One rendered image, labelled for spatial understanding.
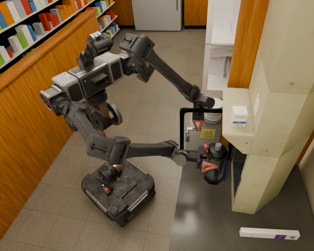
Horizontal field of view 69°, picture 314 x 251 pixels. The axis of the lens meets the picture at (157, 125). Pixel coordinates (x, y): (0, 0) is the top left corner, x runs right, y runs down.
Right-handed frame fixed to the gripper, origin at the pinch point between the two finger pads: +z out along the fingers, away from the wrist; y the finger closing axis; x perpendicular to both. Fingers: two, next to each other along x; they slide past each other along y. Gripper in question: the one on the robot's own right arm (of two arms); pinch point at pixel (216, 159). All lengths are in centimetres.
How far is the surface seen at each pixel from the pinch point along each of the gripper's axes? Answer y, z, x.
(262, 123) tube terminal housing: -13.0, 10.7, -37.9
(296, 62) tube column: -13, 13, -61
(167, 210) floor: 29, -30, 122
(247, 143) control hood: -13.0, 8.0, -27.2
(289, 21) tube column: -13, 8, -72
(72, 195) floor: 29, -132, 126
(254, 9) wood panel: 24, 6, -64
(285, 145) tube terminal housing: -12.9, 21.1, -28.4
